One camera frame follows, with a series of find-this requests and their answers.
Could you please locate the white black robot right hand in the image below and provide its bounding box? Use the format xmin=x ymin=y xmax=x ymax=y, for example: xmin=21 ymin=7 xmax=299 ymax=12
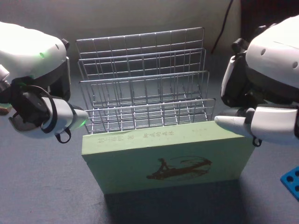
xmin=214 ymin=16 xmax=299 ymax=149

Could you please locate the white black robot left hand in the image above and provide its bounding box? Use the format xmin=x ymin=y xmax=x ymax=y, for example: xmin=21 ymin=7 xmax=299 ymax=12
xmin=0 ymin=21 xmax=89 ymax=143

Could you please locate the pale green book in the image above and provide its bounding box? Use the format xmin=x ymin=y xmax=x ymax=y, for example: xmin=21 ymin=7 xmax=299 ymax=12
xmin=81 ymin=120 xmax=256 ymax=195

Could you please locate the small brown green block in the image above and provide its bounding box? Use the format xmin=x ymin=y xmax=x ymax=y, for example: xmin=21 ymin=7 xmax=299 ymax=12
xmin=0 ymin=102 xmax=12 ymax=116

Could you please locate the blue block with round holes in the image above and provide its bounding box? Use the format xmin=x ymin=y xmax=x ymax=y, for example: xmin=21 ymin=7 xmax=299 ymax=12
xmin=279 ymin=166 xmax=299 ymax=202

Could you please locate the dark grey table cloth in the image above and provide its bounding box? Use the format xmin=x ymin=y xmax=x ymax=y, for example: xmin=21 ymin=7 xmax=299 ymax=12
xmin=0 ymin=53 xmax=299 ymax=224

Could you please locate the thin black cable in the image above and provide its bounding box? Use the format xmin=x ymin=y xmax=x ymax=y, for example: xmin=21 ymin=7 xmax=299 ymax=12
xmin=211 ymin=0 xmax=234 ymax=54

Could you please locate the silver wire file rack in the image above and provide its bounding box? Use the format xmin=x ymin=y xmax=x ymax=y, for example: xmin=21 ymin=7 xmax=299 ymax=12
xmin=75 ymin=27 xmax=217 ymax=135

